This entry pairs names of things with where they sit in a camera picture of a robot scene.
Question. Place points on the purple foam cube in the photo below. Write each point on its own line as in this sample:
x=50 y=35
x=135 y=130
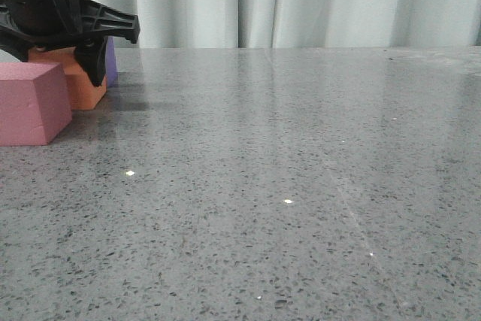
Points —
x=110 y=63

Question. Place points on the pale green curtain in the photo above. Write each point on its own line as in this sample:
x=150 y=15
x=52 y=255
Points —
x=304 y=23

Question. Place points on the orange foam cube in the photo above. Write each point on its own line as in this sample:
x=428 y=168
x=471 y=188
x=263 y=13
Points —
x=82 y=94

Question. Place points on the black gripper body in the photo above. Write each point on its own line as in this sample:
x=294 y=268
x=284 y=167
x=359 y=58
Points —
x=57 y=24

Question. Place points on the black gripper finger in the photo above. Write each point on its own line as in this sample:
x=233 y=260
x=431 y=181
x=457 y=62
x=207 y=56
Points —
x=14 y=43
x=91 y=58

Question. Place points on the pink foam cube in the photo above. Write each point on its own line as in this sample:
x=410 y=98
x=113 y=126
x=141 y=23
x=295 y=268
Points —
x=34 y=103

